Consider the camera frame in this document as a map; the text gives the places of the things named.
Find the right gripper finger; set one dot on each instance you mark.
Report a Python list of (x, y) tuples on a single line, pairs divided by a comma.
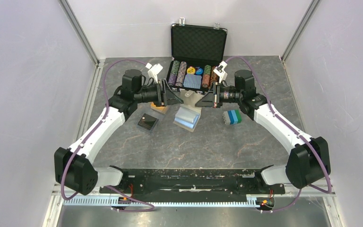
[(214, 88), (208, 100)]

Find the black poker chip case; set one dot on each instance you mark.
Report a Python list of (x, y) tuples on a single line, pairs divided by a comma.
[(195, 50)]

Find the stacked toy brick block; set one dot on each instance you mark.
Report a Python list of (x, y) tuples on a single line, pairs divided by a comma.
[(232, 117)]

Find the beige card holder wallet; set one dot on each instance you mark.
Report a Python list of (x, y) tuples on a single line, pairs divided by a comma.
[(188, 114)]

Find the orange card box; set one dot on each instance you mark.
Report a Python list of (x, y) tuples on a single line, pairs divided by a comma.
[(159, 109)]

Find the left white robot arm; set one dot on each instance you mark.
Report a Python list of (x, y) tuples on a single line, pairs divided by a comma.
[(74, 165)]

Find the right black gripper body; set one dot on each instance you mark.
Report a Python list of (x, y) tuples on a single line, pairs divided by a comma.
[(228, 95)]

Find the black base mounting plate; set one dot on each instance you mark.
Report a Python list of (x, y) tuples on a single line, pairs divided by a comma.
[(194, 185)]

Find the grey slotted cable duct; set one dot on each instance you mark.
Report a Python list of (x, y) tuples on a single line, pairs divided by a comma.
[(118, 201)]

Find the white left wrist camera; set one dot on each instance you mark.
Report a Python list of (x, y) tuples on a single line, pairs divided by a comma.
[(153, 71)]

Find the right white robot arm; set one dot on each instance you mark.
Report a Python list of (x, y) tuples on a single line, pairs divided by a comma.
[(308, 159)]

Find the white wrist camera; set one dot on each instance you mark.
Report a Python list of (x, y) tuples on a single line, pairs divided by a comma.
[(220, 71), (153, 71)]

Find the black card box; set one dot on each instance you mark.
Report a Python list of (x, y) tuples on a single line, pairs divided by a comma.
[(147, 122)]

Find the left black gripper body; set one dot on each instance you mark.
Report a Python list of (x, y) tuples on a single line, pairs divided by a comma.
[(152, 94)]

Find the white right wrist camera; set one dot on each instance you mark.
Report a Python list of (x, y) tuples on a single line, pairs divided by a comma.
[(220, 71)]

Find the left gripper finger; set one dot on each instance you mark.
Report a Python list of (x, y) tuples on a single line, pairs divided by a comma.
[(173, 98), (164, 93)]

